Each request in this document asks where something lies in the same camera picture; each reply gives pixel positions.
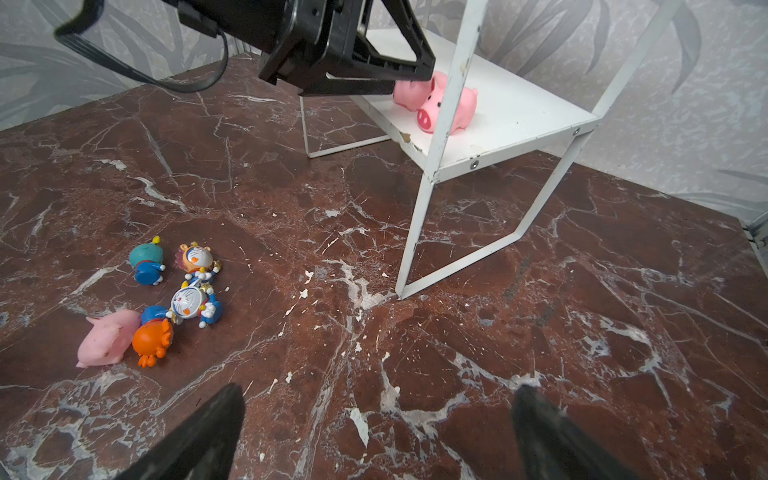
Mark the pink pig toy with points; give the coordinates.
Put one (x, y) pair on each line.
(435, 103)
(108, 339)
(413, 94)

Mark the orange hooded Doraemon figure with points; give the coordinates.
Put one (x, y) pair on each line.
(154, 336)

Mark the white hooded Doraemon figure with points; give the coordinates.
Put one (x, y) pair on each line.
(198, 303)

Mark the white two-tier shelf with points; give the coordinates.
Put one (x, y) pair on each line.
(513, 117)

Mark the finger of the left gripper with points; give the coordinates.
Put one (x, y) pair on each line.
(406, 21)
(372, 69)

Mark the aluminium enclosure frame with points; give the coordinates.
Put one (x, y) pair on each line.
(756, 232)

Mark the teal hooded Doraemon figure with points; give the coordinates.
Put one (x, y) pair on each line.
(147, 262)

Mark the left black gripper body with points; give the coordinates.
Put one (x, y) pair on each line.
(302, 42)

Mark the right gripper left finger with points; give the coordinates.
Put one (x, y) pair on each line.
(201, 447)

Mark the lion mane Doraemon figure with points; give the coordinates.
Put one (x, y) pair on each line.
(197, 262)

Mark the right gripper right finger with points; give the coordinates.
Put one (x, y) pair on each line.
(551, 446)

